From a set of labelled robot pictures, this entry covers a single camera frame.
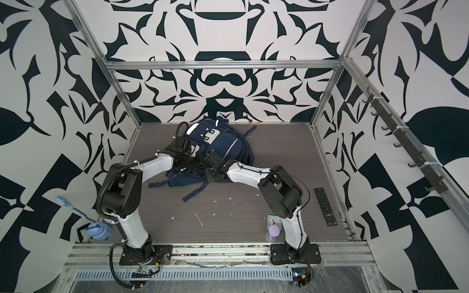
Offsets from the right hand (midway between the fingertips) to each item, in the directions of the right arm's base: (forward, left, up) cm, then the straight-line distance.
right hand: (209, 171), depth 93 cm
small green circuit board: (-43, -38, -7) cm, 58 cm away
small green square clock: (-23, -29, -3) cm, 37 cm away
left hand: (+4, +1, +2) cm, 5 cm away
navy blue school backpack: (+19, +4, +4) cm, 20 cm away
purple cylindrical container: (-30, -28, +4) cm, 41 cm away
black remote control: (-15, -54, -4) cm, 57 cm away
